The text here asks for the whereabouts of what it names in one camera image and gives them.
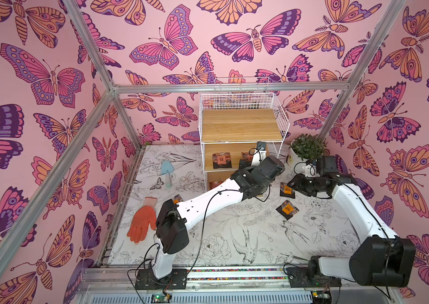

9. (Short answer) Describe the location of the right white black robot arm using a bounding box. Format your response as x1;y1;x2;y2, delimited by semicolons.
287;156;416;288

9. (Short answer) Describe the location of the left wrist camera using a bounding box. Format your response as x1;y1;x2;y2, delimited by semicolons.
250;141;267;166

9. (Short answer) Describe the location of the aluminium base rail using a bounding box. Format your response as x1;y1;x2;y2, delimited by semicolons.
74;265;405;303

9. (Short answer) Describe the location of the middle wooden shelf board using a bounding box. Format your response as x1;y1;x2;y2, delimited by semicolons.
201;143;257;172

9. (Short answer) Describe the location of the orange jasmine tea bag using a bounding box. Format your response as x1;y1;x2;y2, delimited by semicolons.
173;194;183;204
280;182;295;198
276;200;299;220

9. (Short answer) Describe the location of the wooden shelf board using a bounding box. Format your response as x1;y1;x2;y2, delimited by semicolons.
200;109;282;143
206;170;247;190
201;143;257;172

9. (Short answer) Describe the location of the middle-shelf black tea bag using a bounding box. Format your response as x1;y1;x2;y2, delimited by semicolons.
212;152;232;169
241;152;253;163

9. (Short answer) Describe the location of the left bottom-shelf black tea bag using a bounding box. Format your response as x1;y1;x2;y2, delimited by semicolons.
209;181;223;190

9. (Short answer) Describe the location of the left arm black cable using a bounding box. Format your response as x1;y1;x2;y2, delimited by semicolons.
126;185;272;304

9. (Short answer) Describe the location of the aluminium frame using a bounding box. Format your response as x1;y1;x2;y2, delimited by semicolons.
0;1;406;278

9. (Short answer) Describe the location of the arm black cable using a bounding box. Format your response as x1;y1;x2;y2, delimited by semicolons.
293;159;394;304
126;185;272;304

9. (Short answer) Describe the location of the bottom wooden shelf board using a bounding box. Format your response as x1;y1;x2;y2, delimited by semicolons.
206;170;247;190

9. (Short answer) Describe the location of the white wire shelf rack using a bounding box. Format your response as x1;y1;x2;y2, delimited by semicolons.
199;89;289;189

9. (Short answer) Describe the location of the top wooden shelf board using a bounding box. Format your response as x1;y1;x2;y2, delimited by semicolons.
200;109;282;143

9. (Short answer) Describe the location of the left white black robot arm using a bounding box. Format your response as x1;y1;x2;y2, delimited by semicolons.
127;156;285;290

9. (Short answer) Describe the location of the green potted plant white pot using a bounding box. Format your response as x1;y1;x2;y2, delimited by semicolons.
286;134;328;172

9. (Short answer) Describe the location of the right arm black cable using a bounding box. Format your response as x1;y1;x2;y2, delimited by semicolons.
293;159;394;304

